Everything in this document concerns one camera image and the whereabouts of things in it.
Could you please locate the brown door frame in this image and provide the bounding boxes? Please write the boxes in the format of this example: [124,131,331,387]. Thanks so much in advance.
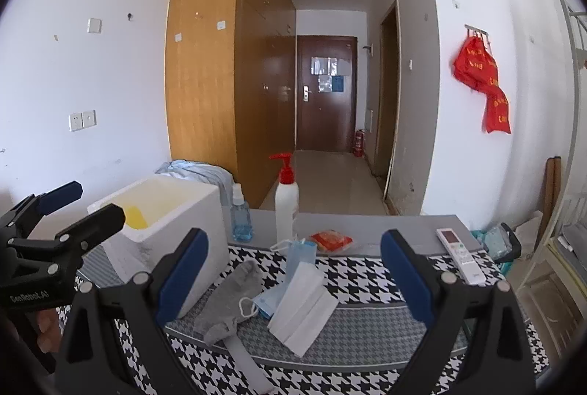
[373,0,401,194]

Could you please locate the white mask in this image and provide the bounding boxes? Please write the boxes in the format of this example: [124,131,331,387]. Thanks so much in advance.
[267,262,339,356]

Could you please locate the wooden boards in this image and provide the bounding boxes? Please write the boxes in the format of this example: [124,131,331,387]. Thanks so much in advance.
[539,156,562,235]

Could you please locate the houndstooth tablecloth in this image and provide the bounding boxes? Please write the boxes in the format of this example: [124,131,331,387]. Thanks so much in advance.
[55,239,551,395]

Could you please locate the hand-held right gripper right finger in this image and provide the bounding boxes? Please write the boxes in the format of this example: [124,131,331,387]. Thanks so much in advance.
[380,229,537,395]

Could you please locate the blue face mask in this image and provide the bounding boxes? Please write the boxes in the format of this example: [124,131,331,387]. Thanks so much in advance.
[270,238,318,286]
[238,285,287,321]

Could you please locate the blue sanitizer bottle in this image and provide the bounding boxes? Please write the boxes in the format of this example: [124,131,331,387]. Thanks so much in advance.
[228,183,254,242]

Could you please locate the wooden wardrobe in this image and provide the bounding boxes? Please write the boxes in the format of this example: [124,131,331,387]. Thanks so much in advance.
[165,0,298,210]

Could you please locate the blue paper notice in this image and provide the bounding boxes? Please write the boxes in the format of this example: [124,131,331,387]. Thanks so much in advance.
[318,75,344,93]

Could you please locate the red printed cloth bag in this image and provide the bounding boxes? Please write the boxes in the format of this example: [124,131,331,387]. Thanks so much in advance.
[453,32,500,93]
[481,85,512,134]

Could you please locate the black bag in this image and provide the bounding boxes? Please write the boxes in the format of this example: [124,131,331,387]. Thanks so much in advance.
[472,223,524,265]

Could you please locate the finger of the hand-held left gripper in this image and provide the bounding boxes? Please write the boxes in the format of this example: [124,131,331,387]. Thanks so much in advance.
[0,181,84,240]
[7,204,127,277]

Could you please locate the grey sock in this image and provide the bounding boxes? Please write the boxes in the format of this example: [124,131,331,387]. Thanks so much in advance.
[193,260,263,345]

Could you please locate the red snack packet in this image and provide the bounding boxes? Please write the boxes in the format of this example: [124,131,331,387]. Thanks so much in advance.
[308,230,355,256]

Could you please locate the white pump bottle red pump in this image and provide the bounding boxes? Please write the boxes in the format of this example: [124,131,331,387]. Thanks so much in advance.
[268,153,300,253]

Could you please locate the person's left hand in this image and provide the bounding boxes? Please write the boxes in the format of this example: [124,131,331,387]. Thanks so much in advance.
[34,308,65,356]

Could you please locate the white remote control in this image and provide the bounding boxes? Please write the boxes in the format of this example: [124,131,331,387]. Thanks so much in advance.
[435,227,487,286]

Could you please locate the light blue cloth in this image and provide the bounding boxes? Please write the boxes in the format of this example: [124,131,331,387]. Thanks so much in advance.
[156,160,234,207]

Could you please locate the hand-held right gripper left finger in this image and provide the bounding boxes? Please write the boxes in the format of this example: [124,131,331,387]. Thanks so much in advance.
[55,227,209,395]

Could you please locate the dark brown door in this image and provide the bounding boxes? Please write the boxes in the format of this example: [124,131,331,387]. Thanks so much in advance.
[296,35,358,153]

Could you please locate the white paper notice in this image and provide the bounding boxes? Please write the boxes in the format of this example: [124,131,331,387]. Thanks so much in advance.
[312,55,351,77]

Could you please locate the white foam box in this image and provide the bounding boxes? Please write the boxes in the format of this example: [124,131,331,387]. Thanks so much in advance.
[87,175,230,320]

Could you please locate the yellow sponge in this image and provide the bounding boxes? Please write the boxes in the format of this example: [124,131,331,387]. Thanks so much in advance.
[112,203,150,231]

